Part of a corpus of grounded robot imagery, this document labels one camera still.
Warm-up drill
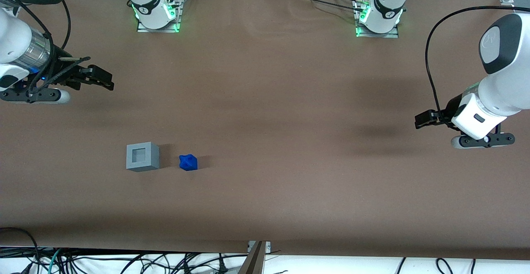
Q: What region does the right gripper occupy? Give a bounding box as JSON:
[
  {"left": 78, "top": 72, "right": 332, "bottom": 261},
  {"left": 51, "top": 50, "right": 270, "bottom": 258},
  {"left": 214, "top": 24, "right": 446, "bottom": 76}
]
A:
[{"left": 0, "top": 47, "right": 115, "bottom": 93}]

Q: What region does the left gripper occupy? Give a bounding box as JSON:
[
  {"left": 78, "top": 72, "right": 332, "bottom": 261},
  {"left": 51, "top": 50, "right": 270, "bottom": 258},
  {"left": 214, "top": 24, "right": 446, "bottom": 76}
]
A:
[{"left": 415, "top": 93, "right": 508, "bottom": 140}]

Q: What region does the blue plastic part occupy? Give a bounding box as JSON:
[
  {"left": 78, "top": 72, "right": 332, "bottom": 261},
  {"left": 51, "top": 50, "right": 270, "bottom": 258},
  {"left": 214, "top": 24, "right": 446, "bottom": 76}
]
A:
[{"left": 179, "top": 154, "right": 198, "bottom": 171}]

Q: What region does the gray cube base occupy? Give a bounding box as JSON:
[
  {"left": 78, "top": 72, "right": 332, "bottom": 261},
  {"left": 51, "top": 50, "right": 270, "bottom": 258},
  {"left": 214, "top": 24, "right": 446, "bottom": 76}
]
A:
[{"left": 126, "top": 142, "right": 160, "bottom": 172}]

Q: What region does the dark profile beam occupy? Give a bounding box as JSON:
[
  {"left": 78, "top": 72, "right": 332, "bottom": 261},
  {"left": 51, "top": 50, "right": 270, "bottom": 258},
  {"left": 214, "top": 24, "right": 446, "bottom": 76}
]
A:
[{"left": 238, "top": 242, "right": 266, "bottom": 274}]

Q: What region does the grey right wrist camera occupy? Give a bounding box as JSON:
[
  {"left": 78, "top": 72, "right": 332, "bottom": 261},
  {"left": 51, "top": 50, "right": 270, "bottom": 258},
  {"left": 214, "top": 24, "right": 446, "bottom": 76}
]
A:
[{"left": 0, "top": 89, "right": 71, "bottom": 104}]

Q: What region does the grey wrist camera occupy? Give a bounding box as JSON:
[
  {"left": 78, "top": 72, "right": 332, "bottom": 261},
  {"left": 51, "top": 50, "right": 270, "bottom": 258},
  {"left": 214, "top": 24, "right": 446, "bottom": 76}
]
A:
[
  {"left": 451, "top": 123, "right": 516, "bottom": 150},
  {"left": 0, "top": 89, "right": 71, "bottom": 104}
]

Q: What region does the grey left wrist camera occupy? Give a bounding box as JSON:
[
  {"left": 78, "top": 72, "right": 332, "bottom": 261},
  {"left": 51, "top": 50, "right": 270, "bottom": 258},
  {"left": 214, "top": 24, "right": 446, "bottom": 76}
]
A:
[{"left": 451, "top": 123, "right": 516, "bottom": 150}]

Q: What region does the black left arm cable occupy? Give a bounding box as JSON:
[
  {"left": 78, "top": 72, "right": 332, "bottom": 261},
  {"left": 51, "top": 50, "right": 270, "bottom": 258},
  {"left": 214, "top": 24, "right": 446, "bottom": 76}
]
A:
[{"left": 425, "top": 5, "right": 515, "bottom": 119}]

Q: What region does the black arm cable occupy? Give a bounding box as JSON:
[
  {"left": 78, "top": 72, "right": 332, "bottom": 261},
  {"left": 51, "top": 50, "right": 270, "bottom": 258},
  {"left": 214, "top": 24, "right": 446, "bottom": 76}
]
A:
[
  {"left": 425, "top": 5, "right": 515, "bottom": 119},
  {"left": 25, "top": 0, "right": 72, "bottom": 94}
]

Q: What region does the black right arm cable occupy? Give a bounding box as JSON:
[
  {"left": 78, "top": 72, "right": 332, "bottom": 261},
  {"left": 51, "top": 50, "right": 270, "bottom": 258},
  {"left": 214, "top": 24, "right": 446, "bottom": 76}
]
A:
[{"left": 25, "top": 0, "right": 72, "bottom": 94}]

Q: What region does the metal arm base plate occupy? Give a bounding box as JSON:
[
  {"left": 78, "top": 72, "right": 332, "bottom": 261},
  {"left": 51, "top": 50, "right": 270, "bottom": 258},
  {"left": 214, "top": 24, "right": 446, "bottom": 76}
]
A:
[
  {"left": 137, "top": 0, "right": 183, "bottom": 33},
  {"left": 355, "top": 0, "right": 400, "bottom": 38}
]

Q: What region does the black curled floor cable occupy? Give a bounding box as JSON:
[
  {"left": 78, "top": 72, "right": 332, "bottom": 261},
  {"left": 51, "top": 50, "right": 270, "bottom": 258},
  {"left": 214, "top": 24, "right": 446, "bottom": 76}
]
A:
[{"left": 436, "top": 258, "right": 455, "bottom": 274}]

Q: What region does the long black table cable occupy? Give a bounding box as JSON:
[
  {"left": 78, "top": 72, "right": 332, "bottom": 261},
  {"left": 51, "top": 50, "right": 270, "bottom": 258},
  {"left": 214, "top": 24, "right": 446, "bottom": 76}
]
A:
[{"left": 282, "top": 0, "right": 367, "bottom": 14}]

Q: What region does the black looped floor cable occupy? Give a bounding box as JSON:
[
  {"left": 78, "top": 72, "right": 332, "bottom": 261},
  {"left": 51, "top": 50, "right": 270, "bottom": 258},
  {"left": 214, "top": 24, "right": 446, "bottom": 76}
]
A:
[{"left": 0, "top": 227, "right": 41, "bottom": 274}]

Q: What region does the teal floor cable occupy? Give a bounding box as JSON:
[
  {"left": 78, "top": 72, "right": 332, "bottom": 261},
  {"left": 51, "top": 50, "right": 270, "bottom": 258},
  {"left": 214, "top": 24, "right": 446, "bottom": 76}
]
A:
[{"left": 46, "top": 248, "right": 63, "bottom": 274}]

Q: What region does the metal table edge bracket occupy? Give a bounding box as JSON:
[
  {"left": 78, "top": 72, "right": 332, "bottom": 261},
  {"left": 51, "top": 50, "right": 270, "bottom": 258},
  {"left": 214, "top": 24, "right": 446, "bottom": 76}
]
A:
[{"left": 247, "top": 241, "right": 272, "bottom": 253}]

